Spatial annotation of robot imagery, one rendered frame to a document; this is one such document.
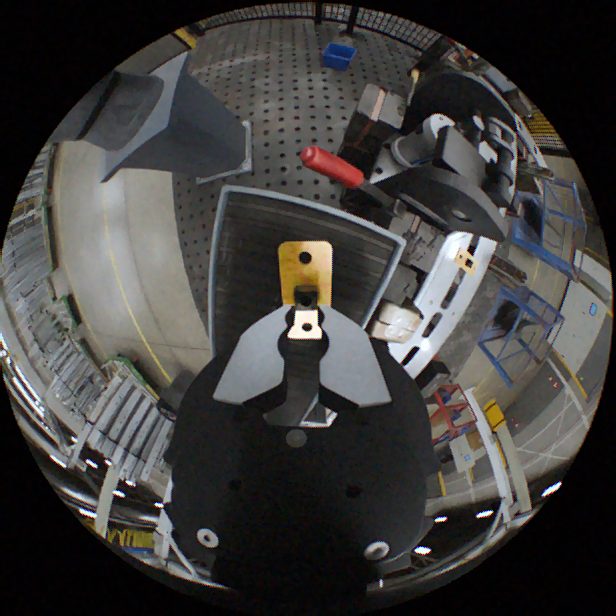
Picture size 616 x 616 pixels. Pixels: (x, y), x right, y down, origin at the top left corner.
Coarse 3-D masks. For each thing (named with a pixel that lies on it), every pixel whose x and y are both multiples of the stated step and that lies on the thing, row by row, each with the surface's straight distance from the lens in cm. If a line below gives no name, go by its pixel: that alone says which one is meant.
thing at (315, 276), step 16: (288, 256) 13; (320, 256) 13; (288, 272) 13; (304, 272) 13; (320, 272) 13; (288, 288) 14; (304, 288) 13; (320, 288) 14; (288, 304) 14; (304, 304) 14; (320, 304) 14; (304, 320) 15; (304, 336) 16; (320, 336) 16
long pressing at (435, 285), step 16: (480, 144) 53; (512, 144) 72; (496, 160) 57; (512, 192) 62; (448, 240) 39; (464, 240) 43; (480, 240) 47; (448, 256) 40; (480, 256) 48; (432, 272) 38; (448, 272) 41; (480, 272) 50; (432, 288) 40; (448, 288) 43; (464, 288) 47; (416, 304) 39; (432, 304) 42; (464, 304) 50; (448, 320) 49; (416, 336) 45; (432, 336) 48; (400, 352) 46; (416, 352) 50; (432, 352) 53; (416, 368) 55
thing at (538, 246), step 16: (544, 192) 237; (576, 192) 247; (528, 208) 271; (544, 208) 232; (560, 208) 318; (528, 224) 281; (544, 224) 228; (512, 240) 240; (528, 240) 287; (544, 240) 253; (560, 240) 328; (544, 256) 240; (560, 256) 338
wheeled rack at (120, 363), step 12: (108, 360) 439; (120, 360) 377; (132, 360) 367; (108, 372) 438; (120, 372) 444; (132, 372) 370; (108, 384) 345; (144, 384) 377; (156, 396) 395; (72, 408) 430; (156, 468) 456
